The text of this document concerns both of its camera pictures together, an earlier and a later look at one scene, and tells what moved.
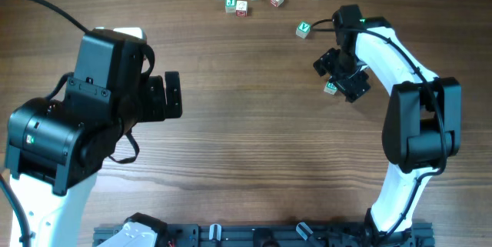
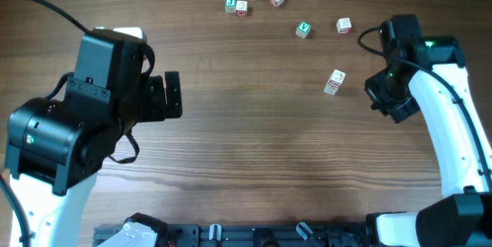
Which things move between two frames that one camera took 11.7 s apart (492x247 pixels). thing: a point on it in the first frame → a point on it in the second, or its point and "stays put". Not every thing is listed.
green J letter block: x=230 y=5 stays put
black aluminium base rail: x=280 y=235 stays put
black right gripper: x=347 y=76 → x=390 y=108
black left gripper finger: x=173 y=98 stays put
